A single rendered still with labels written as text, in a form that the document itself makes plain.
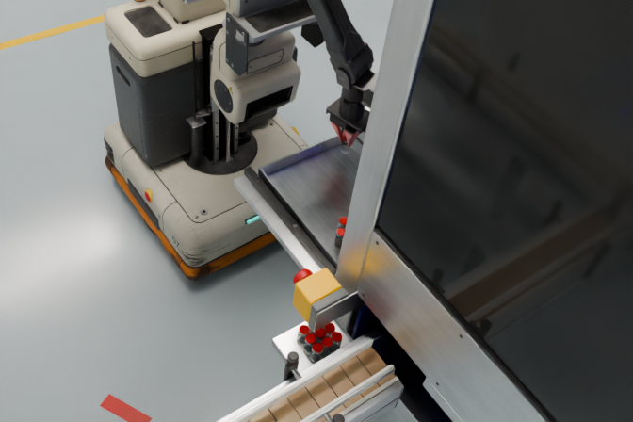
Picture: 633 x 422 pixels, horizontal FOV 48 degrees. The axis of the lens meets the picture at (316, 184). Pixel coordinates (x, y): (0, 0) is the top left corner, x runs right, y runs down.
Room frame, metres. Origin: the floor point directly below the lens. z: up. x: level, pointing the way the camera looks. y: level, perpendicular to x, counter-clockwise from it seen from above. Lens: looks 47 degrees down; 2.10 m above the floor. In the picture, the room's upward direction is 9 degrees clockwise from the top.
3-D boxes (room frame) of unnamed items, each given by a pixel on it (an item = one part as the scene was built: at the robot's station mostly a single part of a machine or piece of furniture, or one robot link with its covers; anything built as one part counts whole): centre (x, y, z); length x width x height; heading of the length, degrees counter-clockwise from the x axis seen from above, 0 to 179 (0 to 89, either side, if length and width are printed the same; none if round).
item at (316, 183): (1.07, -0.07, 0.90); 0.34 x 0.26 x 0.04; 41
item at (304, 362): (0.69, -0.05, 0.87); 0.14 x 0.13 x 0.02; 41
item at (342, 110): (1.22, -0.05, 1.05); 0.10 x 0.07 x 0.07; 57
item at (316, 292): (0.73, -0.04, 1.00); 0.08 x 0.07 x 0.07; 41
